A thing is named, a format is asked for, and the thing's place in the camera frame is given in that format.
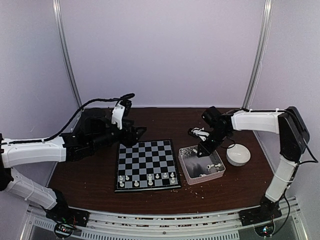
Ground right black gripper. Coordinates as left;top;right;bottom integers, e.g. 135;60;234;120
197;127;230;157

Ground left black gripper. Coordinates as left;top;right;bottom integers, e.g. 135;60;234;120
89;119;146;152

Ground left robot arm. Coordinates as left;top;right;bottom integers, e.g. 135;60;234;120
0;105;147;222

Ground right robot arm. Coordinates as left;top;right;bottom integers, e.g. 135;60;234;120
189;106;310;221

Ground pink plastic basket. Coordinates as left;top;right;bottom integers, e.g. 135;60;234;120
178;145;226;185

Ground black white chessboard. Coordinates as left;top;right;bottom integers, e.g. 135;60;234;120
114;139;182;193

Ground white ceramic bowl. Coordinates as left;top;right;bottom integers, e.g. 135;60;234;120
226;144;251;167

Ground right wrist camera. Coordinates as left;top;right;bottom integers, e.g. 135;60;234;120
187;127;210;142

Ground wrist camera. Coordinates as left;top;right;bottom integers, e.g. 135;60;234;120
111;99;132;130
187;127;210;142

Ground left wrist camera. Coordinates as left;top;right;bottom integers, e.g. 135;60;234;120
111;99;132;130

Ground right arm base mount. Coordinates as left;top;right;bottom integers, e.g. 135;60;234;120
238;196;282;238

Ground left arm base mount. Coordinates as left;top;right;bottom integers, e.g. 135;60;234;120
42;201;90;239

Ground front aluminium rail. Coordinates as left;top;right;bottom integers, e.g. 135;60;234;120
22;197;308;240

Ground left aluminium frame post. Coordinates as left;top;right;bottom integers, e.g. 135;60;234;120
52;0;82;107

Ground aluminium frame post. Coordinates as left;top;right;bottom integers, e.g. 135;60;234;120
242;0;274;109
52;0;82;107

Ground right aluminium frame post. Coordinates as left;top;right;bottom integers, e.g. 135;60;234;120
242;0;274;109

